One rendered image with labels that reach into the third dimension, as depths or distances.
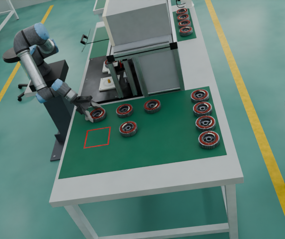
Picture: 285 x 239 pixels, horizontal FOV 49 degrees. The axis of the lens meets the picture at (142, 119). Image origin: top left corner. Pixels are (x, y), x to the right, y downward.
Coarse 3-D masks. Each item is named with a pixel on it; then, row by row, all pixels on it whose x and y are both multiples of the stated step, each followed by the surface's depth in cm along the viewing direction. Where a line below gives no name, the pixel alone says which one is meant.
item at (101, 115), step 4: (100, 108) 211; (92, 112) 210; (96, 112) 212; (100, 112) 212; (104, 112) 208; (92, 116) 207; (96, 116) 209; (100, 116) 205; (104, 116) 207; (96, 120) 206
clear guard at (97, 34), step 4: (92, 28) 243; (96, 28) 241; (100, 28) 239; (104, 28) 237; (88, 32) 245; (92, 32) 237; (96, 32) 236; (100, 32) 234; (104, 32) 232; (88, 36) 234; (92, 36) 232; (96, 36) 231; (100, 36) 229; (104, 36) 228; (108, 36) 226; (88, 40) 229; (92, 40) 227; (96, 40) 225; (100, 40) 224; (84, 44) 232
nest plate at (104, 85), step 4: (104, 80) 237; (112, 80) 235; (100, 84) 234; (104, 84) 233; (108, 84) 232; (112, 84) 230; (100, 88) 230; (104, 88) 229; (108, 88) 228; (112, 88) 228
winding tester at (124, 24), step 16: (112, 0) 206; (128, 0) 199; (144, 0) 193; (160, 0) 187; (112, 16) 189; (128, 16) 189; (144, 16) 189; (160, 16) 188; (112, 32) 196; (128, 32) 196; (144, 32) 195; (160, 32) 195
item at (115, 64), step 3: (114, 63) 225; (117, 63) 224; (129, 63) 224; (114, 66) 221; (117, 66) 221; (123, 66) 223; (117, 69) 222; (120, 69) 222; (123, 69) 222; (108, 72) 225; (126, 75) 226
